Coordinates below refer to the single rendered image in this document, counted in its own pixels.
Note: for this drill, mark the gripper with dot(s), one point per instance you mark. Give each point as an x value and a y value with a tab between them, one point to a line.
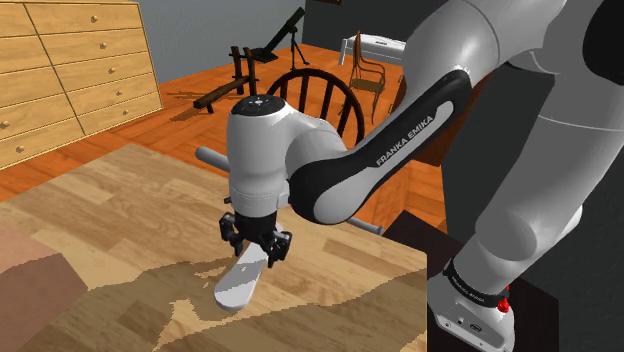
256	225

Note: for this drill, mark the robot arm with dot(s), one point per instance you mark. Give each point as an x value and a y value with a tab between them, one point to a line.
536	146

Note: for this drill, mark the white flat oblong object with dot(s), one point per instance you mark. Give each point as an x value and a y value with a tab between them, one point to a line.
236	285

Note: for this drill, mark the grey cylindrical rod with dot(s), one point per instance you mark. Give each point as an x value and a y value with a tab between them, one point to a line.
210	158

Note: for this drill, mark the dark robot stand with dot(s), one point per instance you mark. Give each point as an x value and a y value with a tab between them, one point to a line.
414	244

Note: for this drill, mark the dark round-backed wooden chair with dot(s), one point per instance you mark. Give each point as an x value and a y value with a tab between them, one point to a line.
352	109

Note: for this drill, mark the light wooden chest of drawers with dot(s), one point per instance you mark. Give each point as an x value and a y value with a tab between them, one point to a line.
63	73

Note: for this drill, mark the dark wooden bench frame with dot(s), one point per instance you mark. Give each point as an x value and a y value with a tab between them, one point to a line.
222	92

